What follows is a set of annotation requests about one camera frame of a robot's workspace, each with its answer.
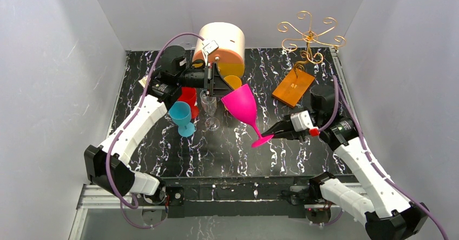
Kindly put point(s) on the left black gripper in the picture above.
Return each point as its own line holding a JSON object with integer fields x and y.
{"x": 207, "y": 78}

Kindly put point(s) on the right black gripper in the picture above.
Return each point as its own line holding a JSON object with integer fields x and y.
{"x": 289, "y": 127}

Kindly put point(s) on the yellow wine glass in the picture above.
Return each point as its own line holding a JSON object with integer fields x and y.
{"x": 233, "y": 81}

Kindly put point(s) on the clear wine glass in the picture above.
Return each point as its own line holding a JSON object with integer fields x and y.
{"x": 209, "y": 104}

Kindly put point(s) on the magenta wine glass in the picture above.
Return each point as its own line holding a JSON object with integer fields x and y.
{"x": 241, "y": 104}

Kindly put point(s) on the red wine glass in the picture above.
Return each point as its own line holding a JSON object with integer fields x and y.
{"x": 189, "y": 96}

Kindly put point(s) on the blue wine glass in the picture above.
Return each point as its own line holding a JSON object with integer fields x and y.
{"x": 180, "y": 114}

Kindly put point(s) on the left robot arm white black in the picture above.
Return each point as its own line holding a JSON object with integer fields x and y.
{"x": 107, "y": 163}

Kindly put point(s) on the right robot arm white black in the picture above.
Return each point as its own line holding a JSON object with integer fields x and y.
{"x": 383, "y": 211}

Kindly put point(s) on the wooden rack base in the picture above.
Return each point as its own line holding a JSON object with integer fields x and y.
{"x": 292, "y": 88}

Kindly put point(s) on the round pastel drawer cabinet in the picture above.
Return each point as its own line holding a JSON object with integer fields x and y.
{"x": 230, "y": 55}

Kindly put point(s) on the white red small box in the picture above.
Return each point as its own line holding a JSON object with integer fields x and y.
{"x": 143, "y": 81}

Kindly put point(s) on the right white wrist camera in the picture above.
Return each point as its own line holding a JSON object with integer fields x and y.
{"x": 303, "y": 123}

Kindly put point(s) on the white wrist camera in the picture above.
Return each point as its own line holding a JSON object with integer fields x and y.
{"x": 208, "y": 47}
{"x": 303, "y": 123}

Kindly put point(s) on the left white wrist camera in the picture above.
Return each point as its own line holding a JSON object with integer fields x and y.
{"x": 208, "y": 47}

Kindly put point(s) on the gold wire glass rack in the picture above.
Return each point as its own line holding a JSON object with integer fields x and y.
{"x": 309, "y": 37}

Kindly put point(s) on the black front mounting rail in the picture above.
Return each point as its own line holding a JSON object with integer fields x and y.
{"x": 239, "y": 196}

